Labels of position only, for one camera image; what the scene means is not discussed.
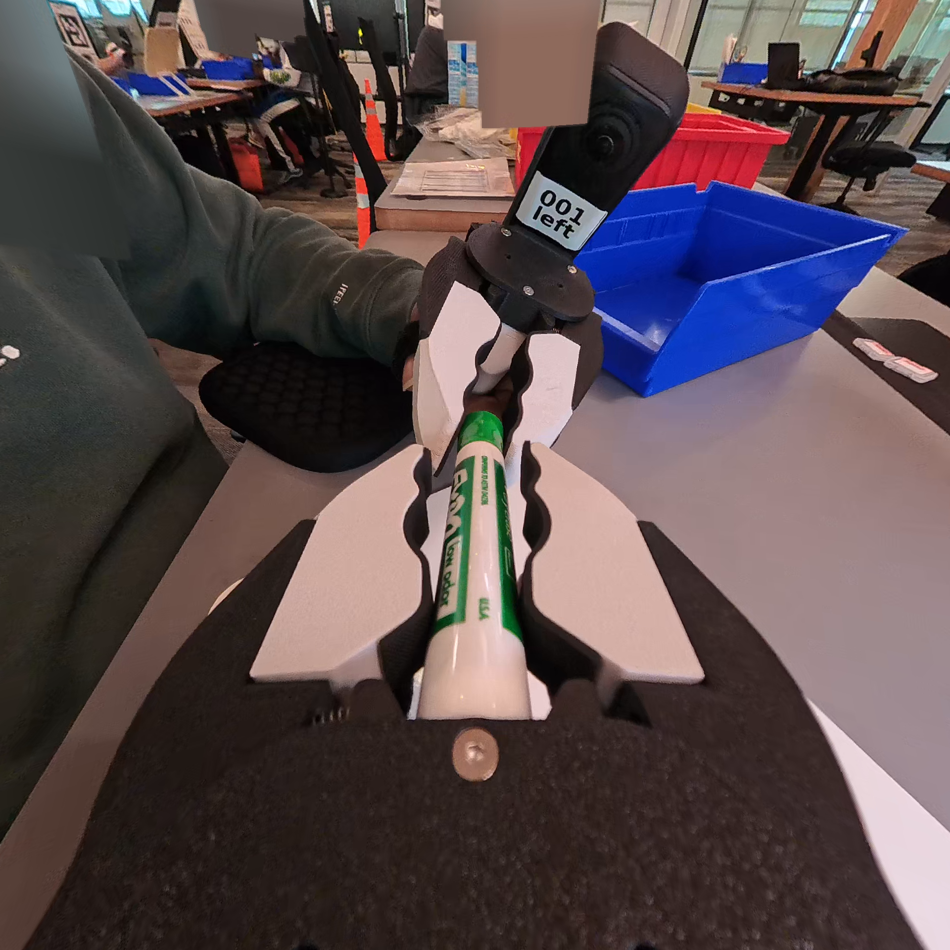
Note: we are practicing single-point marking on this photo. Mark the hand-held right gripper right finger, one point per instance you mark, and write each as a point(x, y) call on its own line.
point(608, 594)

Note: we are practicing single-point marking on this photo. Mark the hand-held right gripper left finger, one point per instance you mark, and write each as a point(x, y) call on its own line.
point(334, 594)

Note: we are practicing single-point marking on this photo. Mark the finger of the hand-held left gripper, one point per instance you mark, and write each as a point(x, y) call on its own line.
point(453, 349)
point(553, 386)

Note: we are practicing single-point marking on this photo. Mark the green dry erase marker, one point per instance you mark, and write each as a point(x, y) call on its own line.
point(475, 638)

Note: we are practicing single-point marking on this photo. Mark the blue plastic bin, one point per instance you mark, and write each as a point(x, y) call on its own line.
point(742, 282)

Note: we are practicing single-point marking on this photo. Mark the white whiteboard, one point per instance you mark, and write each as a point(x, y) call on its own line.
point(890, 816)

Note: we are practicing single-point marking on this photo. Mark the person's left hand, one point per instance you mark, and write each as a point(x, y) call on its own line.
point(408, 364)

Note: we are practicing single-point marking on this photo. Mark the yellow plastic bin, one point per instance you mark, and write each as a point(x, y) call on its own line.
point(701, 109)

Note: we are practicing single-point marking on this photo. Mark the red plastic bin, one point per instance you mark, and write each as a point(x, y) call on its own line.
point(705, 156)

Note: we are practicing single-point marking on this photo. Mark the small blue container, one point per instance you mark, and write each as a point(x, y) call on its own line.
point(742, 72)

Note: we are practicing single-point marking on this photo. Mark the wooden background desk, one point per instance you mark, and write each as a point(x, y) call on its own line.
point(430, 211)
point(936, 178)
point(801, 93)

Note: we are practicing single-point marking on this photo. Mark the pile of clear plastic bags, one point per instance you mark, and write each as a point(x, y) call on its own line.
point(460, 130)

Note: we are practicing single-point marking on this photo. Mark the white paper sheets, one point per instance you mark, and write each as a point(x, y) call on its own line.
point(453, 178)

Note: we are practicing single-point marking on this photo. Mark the orange traffic cone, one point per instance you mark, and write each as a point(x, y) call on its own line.
point(362, 200)
point(373, 126)

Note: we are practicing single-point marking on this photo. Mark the black laptop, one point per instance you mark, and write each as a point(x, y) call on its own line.
point(783, 59)

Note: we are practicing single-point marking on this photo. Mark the black bag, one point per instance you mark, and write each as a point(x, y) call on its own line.
point(853, 80)

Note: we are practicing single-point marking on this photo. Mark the black office chair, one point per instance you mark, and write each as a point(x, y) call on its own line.
point(868, 159)

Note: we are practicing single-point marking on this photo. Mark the black display screen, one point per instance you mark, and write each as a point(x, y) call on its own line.
point(364, 22)

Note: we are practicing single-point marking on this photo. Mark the wooden pillar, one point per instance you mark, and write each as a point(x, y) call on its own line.
point(879, 30)

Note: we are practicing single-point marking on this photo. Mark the small white plastic object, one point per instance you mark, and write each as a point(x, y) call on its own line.
point(870, 349)
point(911, 369)

